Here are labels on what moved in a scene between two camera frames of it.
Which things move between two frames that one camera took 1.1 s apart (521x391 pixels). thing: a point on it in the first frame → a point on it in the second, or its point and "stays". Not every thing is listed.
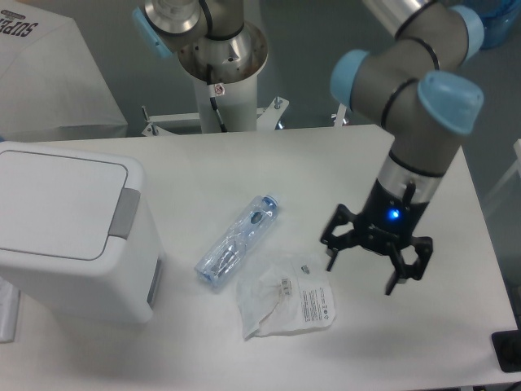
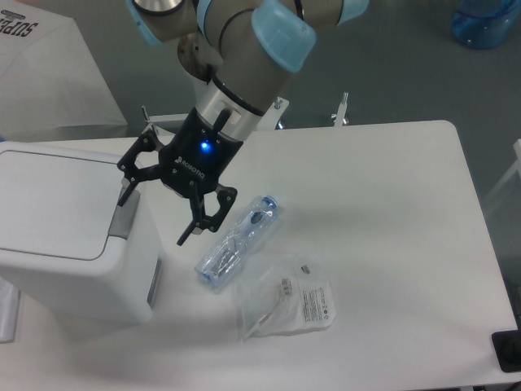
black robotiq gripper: x=388 y=218 → x=192 y=162
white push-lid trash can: x=77 y=230 stays
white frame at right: x=513 y=171 stays
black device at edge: x=507 y=345 stays
